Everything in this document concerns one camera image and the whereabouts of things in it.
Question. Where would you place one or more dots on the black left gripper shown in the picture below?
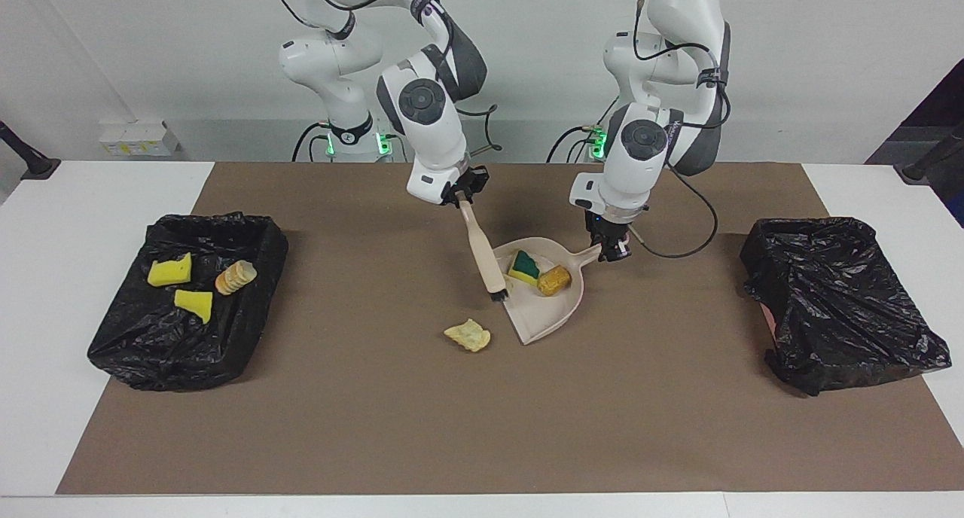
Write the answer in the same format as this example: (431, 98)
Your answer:
(610, 228)

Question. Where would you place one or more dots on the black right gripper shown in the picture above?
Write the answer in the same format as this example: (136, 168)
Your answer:
(474, 179)

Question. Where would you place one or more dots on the beige hand brush black bristles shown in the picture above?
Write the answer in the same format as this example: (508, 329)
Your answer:
(486, 258)

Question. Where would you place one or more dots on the orange-brown foam lump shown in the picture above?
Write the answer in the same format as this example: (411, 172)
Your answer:
(554, 281)

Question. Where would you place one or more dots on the green and yellow sponge piece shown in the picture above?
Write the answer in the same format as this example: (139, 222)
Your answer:
(525, 268)

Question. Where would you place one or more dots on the beige plastic dustpan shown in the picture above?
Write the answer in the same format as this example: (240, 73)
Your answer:
(546, 315)

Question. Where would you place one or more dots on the cream foam chunk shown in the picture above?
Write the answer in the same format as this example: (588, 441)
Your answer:
(468, 336)
(236, 277)

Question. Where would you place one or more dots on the wedge yellow sponge piece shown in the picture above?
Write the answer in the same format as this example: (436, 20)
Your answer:
(194, 303)

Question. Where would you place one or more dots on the notched yellow sponge piece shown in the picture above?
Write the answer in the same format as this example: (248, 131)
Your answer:
(169, 271)

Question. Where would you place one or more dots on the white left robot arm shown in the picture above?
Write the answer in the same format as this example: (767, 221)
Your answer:
(640, 164)

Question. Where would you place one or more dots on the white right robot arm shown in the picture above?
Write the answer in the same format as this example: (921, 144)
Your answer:
(433, 126)

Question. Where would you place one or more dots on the black bag lined pink bin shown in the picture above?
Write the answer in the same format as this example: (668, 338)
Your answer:
(836, 307)

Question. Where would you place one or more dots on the brown table mat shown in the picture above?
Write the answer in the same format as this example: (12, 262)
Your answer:
(452, 465)

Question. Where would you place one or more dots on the white power strip box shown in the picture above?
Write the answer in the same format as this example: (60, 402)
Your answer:
(135, 138)

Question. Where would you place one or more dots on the dark blue furniture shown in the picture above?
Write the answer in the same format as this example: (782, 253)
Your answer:
(950, 104)

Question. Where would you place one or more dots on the black stand post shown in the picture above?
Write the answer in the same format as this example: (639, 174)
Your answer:
(30, 160)
(930, 160)

